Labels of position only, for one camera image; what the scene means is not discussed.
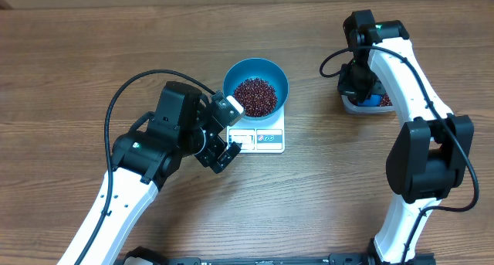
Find blue plastic measuring scoop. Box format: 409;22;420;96
357;94;383;107

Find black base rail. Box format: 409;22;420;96
115;246;437;265

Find white digital kitchen scale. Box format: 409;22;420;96
226;107;286;154

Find red beans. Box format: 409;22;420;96
232;76;393;118

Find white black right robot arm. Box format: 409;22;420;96
337;10;474;264

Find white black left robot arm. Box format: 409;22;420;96
59;81;245;264

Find clear plastic container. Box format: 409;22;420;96
341;95;394;115

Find teal metal bowl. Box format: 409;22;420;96
222;58;289;119

